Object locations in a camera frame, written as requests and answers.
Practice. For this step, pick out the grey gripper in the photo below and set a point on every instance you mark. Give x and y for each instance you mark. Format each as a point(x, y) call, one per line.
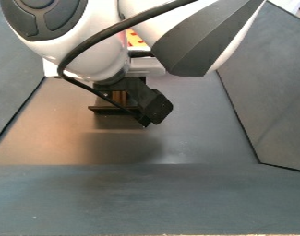
point(144, 64)

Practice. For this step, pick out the brown three prong object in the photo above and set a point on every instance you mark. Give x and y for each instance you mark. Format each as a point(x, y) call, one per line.
point(120, 97)

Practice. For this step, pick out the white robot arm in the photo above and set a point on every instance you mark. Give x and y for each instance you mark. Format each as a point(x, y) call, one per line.
point(192, 34)

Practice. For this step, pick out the red block with shaped holes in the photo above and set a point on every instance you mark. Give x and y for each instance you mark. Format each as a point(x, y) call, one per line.
point(134, 40)

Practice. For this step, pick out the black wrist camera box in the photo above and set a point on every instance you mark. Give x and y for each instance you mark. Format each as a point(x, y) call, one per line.
point(153, 105)

